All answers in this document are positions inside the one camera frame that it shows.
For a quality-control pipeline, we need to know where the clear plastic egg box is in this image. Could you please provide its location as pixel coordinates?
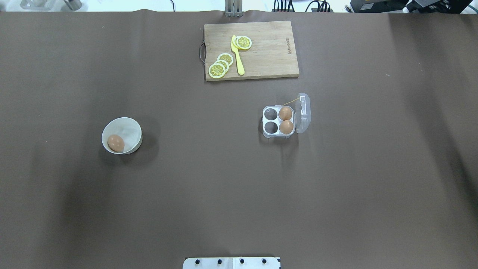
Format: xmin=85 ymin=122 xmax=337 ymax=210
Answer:
xmin=261 ymin=93 xmax=312 ymax=139

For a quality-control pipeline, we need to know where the brown egg from bowl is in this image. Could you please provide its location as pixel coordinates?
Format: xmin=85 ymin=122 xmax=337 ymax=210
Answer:
xmin=107 ymin=134 xmax=125 ymax=153

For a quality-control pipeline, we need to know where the brown egg near slot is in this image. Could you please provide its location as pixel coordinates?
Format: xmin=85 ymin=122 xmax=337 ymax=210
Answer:
xmin=279 ymin=120 xmax=294 ymax=136

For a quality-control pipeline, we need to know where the brown egg slot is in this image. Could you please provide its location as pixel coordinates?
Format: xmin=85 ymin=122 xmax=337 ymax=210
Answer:
xmin=279 ymin=106 xmax=293 ymax=121
xmin=279 ymin=120 xmax=294 ymax=136

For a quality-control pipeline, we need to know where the brown egg far slot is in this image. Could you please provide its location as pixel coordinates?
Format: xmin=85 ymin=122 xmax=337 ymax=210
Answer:
xmin=279 ymin=106 xmax=293 ymax=121

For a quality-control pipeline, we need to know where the yellow plastic knife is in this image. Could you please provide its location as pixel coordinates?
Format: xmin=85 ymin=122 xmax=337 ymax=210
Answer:
xmin=230 ymin=35 xmax=245 ymax=75

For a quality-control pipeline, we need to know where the lemon slice middle left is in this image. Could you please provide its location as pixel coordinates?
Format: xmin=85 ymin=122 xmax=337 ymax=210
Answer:
xmin=215 ymin=59 xmax=229 ymax=72

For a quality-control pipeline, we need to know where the lemon slice back left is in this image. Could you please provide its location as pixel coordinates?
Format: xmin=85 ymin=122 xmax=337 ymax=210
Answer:
xmin=217 ymin=53 xmax=234 ymax=66

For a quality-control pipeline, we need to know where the wooden cutting board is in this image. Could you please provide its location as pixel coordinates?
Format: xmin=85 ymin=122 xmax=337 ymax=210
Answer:
xmin=204 ymin=21 xmax=300 ymax=81

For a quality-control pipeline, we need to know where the lemon slice top right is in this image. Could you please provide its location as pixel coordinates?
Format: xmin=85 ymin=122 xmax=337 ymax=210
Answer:
xmin=235 ymin=35 xmax=252 ymax=50

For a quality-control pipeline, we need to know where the lemon slice under right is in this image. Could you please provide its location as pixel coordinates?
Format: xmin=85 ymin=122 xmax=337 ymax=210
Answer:
xmin=232 ymin=36 xmax=239 ymax=49

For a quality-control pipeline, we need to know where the white bowl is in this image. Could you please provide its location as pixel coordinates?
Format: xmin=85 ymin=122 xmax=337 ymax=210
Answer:
xmin=101 ymin=117 xmax=143 ymax=155

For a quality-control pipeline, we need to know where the aluminium frame post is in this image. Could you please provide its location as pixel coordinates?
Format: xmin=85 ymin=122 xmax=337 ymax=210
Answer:
xmin=225 ymin=0 xmax=243 ymax=18

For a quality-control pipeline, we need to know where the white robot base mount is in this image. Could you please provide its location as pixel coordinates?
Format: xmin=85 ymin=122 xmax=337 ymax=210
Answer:
xmin=182 ymin=257 xmax=281 ymax=269

